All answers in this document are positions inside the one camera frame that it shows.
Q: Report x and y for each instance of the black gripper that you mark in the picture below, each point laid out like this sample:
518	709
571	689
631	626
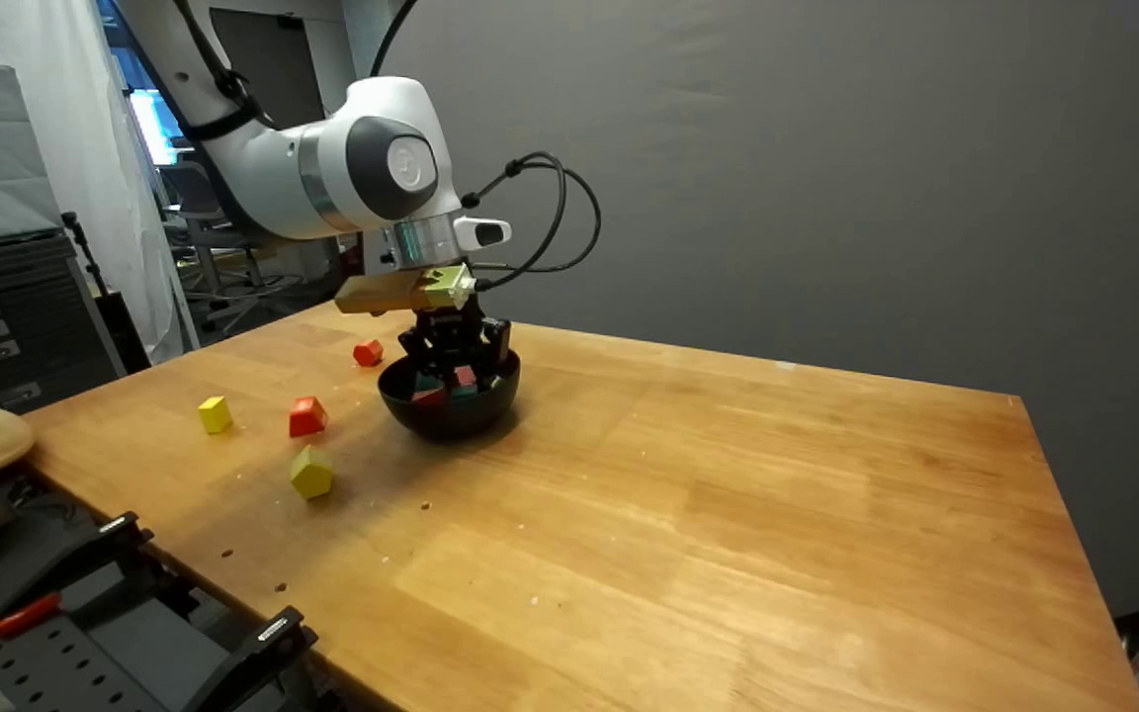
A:
445	320

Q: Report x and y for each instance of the yellow-green pentagonal wooden block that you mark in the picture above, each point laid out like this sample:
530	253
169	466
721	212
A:
311	476

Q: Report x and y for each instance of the yellow wooden cube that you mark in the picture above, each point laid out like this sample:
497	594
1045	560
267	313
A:
213	416

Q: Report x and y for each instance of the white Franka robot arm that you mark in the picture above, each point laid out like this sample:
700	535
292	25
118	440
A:
319	172

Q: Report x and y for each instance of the black bowl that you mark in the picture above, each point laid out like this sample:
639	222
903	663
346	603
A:
453	424

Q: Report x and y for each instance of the orange wooden block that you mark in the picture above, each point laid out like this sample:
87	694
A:
465	375

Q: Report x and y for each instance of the black office chair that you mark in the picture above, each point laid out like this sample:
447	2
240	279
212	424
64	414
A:
200	222

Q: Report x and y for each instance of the white fabric curtain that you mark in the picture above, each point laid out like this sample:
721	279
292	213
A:
109	250

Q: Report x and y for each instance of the computer monitor blue screen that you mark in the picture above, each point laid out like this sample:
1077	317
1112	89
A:
155	131

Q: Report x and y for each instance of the grey collapsible backdrop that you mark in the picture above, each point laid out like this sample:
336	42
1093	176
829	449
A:
859	197

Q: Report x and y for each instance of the black equipment case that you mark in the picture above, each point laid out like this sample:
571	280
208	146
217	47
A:
16	317

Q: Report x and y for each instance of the wrist mounted stereo camera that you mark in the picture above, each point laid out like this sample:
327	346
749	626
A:
391	292

